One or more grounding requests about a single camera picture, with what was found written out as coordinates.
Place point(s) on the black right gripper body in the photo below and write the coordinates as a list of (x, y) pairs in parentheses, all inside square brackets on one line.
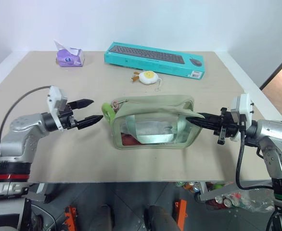
[(226, 122)]

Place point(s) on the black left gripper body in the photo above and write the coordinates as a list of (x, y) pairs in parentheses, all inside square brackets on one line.
[(66, 119)]

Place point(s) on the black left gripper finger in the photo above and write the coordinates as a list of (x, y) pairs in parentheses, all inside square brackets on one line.
[(90, 121), (83, 103)]

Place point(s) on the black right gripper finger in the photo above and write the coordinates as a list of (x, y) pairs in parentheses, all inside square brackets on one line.
[(201, 122), (209, 115)]

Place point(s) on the green pouch with clear window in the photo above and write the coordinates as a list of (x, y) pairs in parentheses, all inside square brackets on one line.
[(155, 113)]

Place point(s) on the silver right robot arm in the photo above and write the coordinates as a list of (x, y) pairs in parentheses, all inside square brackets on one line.
[(275, 134)]

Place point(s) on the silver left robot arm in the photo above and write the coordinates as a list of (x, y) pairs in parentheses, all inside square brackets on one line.
[(23, 130)]

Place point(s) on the purple tissue pack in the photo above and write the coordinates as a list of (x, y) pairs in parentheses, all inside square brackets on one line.
[(70, 59)]

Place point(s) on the fried egg shaped tape measure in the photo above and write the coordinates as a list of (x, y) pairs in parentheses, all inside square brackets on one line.
[(147, 77)]

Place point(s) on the teal keyboard and mouse box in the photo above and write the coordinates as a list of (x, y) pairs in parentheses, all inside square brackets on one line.
[(155, 59)]

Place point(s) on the clear bag of cans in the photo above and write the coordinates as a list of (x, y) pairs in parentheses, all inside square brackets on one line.
[(239, 201)]

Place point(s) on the dark rounded shape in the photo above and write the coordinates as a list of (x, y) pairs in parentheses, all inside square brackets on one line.
[(161, 217)]

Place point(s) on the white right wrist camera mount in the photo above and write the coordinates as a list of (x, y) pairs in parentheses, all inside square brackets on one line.
[(243, 106)]

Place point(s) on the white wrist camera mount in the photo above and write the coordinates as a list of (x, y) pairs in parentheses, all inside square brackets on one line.
[(243, 106), (55, 96)]

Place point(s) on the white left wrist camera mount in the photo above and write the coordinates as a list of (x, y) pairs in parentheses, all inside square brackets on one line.
[(55, 96)]

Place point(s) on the orange metal bracket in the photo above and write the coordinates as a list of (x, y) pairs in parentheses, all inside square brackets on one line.
[(181, 209), (70, 217)]

